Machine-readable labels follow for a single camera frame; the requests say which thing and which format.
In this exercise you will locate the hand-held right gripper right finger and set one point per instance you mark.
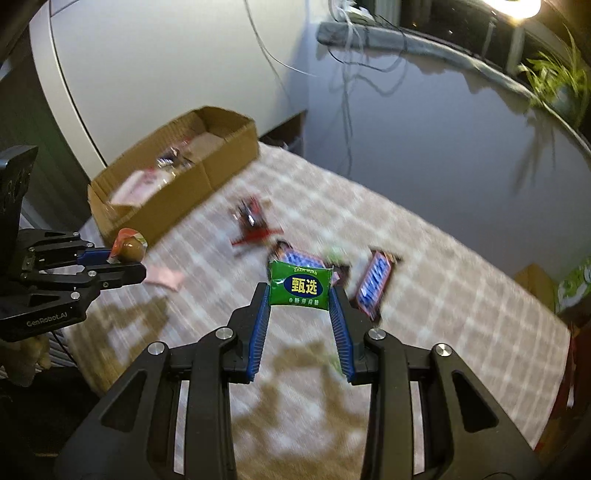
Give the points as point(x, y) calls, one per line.
point(339, 337)

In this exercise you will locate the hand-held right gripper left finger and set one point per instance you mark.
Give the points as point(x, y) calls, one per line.
point(259, 332)

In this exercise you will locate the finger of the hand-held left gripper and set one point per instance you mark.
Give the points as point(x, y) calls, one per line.
point(124, 273)
point(94, 255)

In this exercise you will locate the colourful egg-shaped candy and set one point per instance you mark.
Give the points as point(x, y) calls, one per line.
point(130, 247)

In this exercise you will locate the green snack packet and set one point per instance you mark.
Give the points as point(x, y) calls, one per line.
point(300, 286)

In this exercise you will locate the brown chocolate bar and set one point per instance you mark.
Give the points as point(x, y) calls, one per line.
point(375, 286)

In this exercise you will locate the white and pink packet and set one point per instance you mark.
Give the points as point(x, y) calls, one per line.
point(136, 187)

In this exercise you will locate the cardboard box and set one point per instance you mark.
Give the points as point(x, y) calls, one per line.
point(184, 194)

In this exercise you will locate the red-wrapped chocolate candy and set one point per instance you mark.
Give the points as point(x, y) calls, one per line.
point(251, 221)

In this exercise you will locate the black candy packet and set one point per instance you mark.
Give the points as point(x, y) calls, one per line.
point(168, 162)

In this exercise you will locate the clear packet of red dates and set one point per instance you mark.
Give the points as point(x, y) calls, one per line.
point(182, 146)

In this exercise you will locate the beige plush toy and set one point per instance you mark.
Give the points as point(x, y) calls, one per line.
point(25, 360)

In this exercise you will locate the blue snack bar left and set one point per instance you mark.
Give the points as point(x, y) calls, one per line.
point(281, 253)

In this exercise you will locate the checked tablecloth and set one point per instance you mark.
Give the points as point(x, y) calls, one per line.
point(438, 314)

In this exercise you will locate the white wardrobe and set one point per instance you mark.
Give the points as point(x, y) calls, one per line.
point(161, 60)

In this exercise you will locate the green carton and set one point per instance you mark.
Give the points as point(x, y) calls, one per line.
point(575, 284)

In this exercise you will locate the window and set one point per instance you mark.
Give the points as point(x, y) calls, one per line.
point(461, 23)

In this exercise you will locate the potted spider plant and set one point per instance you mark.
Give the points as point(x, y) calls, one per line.
point(556, 78)

